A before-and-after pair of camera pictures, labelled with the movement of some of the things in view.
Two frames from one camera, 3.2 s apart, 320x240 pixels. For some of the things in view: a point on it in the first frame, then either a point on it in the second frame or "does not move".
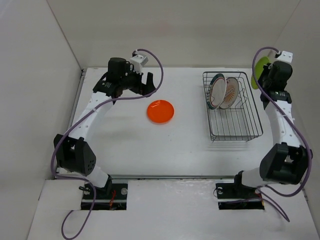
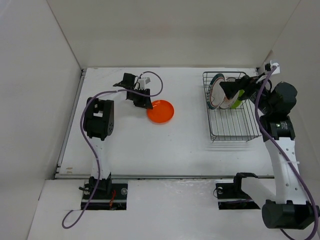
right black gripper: x=266 y=70 → x=247 y=83
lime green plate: x=259 y=68 → x=238 y=103
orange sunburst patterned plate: x=231 y=93 does not move
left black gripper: x=141 y=88 → x=145 y=102
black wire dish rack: x=240 y=122 does not move
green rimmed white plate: x=216 y=91 does not move
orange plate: x=160 y=111 does not move
